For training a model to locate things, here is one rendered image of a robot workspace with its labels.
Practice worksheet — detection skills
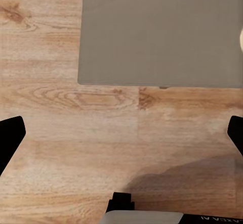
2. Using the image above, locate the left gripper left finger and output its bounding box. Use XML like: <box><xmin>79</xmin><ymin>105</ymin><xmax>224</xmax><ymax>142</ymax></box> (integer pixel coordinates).
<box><xmin>0</xmin><ymin>116</ymin><xmax>26</xmax><ymax>175</ymax></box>

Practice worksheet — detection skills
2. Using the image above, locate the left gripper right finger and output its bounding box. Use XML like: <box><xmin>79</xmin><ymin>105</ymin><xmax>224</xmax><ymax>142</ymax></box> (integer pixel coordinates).
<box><xmin>227</xmin><ymin>115</ymin><xmax>243</xmax><ymax>155</ymax></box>

